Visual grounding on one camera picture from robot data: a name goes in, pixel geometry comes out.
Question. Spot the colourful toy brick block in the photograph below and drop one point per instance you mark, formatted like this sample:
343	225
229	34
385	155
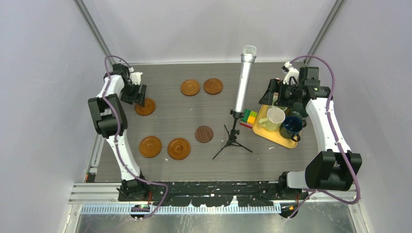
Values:
248	118

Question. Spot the aluminium front rail frame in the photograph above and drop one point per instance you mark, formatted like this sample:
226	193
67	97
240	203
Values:
102	198

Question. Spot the brown wooden coaster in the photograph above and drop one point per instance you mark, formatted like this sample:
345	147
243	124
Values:
150	147
148	108
190	87
179	148
213	86

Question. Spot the dark blue mug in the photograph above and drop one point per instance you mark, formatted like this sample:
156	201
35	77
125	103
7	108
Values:
291	128

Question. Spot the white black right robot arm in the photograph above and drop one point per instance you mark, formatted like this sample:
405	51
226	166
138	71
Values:
335	167

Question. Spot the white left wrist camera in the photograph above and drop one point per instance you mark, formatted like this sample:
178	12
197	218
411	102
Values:
135	76

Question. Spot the yellow tray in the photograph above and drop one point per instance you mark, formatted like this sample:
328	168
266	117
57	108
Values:
274	136

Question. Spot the dark green mug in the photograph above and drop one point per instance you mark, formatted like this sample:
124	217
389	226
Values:
299	115

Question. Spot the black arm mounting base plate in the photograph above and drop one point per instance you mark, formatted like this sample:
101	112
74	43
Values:
210	194

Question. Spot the cream yellow mug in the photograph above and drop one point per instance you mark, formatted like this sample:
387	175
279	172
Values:
274	118

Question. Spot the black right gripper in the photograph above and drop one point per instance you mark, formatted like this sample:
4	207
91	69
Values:
276	85

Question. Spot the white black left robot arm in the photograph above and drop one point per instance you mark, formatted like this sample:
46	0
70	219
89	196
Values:
122	84

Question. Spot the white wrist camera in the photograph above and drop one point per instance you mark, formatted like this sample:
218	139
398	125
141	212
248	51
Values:
291	74
135	76

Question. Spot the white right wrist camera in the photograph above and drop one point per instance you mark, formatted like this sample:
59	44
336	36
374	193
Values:
291	74

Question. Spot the dark walnut wooden coaster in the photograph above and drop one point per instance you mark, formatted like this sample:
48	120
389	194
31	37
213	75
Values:
204	134

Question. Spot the silver microphone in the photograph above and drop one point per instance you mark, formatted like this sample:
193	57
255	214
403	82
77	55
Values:
248	56

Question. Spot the black microphone tripod stand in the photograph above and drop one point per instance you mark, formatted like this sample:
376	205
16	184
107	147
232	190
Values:
233	133

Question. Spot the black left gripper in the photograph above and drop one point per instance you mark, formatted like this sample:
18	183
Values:
138	98

